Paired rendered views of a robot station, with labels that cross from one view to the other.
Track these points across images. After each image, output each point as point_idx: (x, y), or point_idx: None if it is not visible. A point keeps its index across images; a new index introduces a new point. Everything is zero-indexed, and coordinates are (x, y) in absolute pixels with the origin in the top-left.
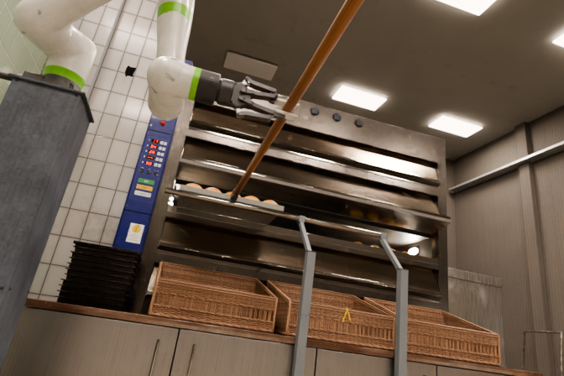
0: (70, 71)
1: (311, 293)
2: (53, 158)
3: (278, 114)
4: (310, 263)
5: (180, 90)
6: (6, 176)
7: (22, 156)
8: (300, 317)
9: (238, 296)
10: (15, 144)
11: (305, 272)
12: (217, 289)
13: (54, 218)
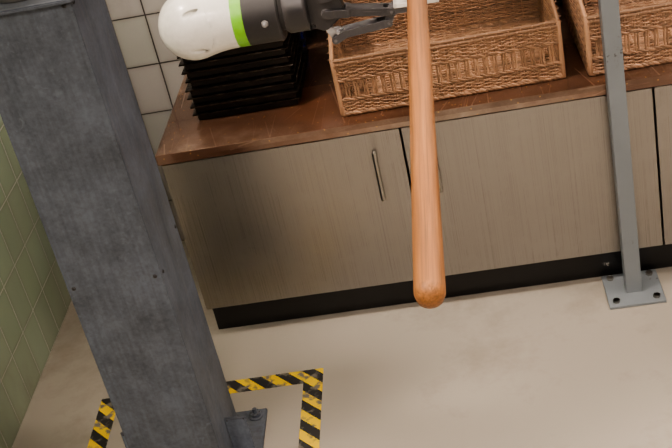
0: None
1: (619, 14)
2: (101, 113)
3: (402, 8)
4: None
5: (226, 50)
6: (66, 160)
7: (64, 128)
8: (606, 61)
9: (483, 42)
10: (44, 116)
11: None
12: (440, 44)
13: (145, 132)
